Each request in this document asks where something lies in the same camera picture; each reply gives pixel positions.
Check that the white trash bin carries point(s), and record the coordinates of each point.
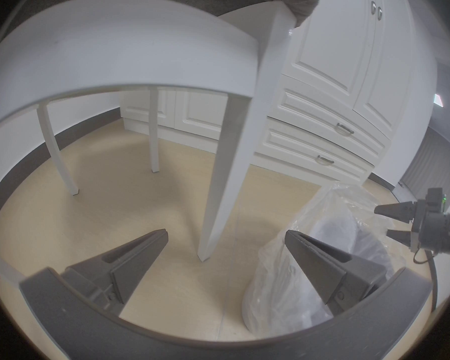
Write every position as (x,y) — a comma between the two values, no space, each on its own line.
(333,231)

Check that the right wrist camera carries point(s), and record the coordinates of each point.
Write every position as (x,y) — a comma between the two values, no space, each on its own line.
(435,199)

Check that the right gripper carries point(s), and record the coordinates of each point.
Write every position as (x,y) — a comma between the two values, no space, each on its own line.
(433,233)

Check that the white wardrobe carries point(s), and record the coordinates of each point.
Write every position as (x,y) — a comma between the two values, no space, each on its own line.
(333,51)

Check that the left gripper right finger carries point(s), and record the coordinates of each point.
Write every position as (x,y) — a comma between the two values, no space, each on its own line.
(322,266)

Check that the grey white chair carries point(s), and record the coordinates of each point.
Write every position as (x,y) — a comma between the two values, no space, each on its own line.
(135,43)

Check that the clear plastic bag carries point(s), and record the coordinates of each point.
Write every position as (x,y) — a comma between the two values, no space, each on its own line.
(277,276)

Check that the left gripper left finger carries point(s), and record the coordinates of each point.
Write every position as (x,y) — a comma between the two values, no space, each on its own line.
(135,264)

